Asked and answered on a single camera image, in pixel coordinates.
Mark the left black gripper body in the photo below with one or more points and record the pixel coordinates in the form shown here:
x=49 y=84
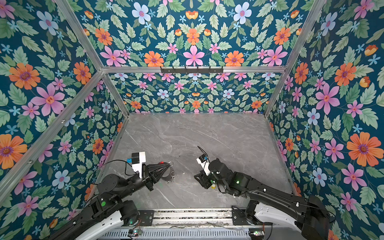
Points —
x=146 y=179

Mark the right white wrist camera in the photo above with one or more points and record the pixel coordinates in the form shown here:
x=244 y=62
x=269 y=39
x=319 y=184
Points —
x=204 y=162

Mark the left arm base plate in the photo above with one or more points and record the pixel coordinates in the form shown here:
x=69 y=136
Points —
x=144 y=218

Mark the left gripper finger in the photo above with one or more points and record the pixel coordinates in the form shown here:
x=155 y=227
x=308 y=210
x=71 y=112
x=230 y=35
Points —
x=156 y=177
x=159 y=168

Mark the right small circuit board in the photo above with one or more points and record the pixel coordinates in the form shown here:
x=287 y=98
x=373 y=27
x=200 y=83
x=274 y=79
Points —
x=256 y=234

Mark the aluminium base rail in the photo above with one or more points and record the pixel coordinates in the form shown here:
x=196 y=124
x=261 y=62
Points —
x=199 y=224

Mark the left small circuit board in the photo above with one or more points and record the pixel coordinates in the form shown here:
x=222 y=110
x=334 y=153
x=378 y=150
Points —
x=135 y=233

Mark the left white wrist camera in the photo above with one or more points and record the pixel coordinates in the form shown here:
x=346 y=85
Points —
x=136 y=161

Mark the small circuit board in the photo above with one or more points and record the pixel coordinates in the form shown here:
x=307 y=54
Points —
x=135 y=233
x=256 y=234

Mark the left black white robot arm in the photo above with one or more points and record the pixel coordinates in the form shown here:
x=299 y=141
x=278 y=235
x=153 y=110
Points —
x=108 y=210

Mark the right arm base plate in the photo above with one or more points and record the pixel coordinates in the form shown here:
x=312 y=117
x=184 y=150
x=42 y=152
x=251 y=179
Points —
x=241 y=217

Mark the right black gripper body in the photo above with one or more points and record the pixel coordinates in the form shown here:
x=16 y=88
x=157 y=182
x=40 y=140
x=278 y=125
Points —
x=207 y=181

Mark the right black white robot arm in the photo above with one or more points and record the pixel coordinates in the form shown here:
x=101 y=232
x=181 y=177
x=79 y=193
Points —
x=307 y=215

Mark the black hook rail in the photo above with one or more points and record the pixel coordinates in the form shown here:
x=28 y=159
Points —
x=190 y=70

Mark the metal keyring with red handle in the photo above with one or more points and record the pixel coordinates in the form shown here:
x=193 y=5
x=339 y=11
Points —
x=167 y=171

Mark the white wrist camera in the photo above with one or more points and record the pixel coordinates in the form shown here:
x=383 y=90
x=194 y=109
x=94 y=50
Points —
x=136 y=161
x=204 y=162

